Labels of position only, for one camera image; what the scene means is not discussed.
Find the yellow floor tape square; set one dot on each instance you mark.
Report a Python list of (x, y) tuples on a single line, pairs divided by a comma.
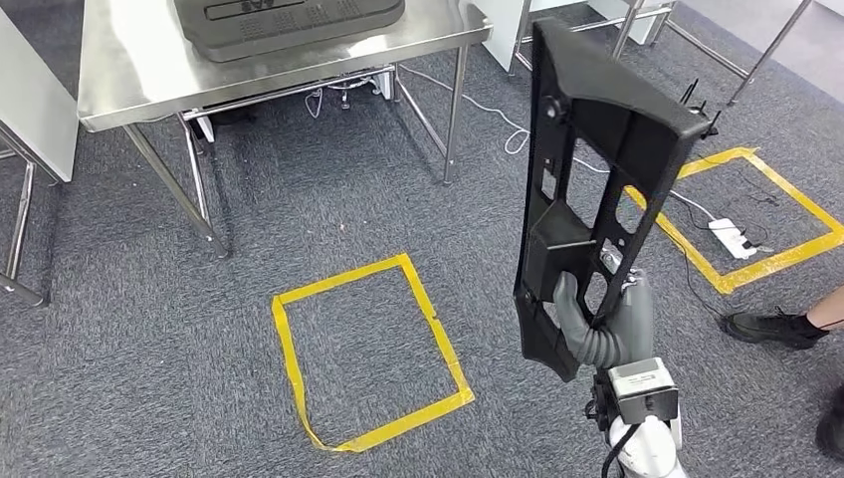
[(290, 369), (771, 267)]

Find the steel workbench table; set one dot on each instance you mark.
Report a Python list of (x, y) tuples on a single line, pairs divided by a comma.
[(145, 66)]

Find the black wifi router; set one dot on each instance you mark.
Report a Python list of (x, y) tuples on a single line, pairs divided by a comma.
[(709, 122)]

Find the black foam engine cover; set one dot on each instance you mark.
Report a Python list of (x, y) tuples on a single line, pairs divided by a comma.
[(297, 29)]

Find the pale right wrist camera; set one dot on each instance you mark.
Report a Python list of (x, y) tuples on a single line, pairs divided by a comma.
[(643, 389)]

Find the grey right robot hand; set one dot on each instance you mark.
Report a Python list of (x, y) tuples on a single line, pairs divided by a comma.
[(626, 336)]

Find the black plastic frame part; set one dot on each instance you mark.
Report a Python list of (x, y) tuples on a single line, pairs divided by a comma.
[(613, 99)]

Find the white power strip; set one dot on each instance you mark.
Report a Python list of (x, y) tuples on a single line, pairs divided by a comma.
[(732, 239)]

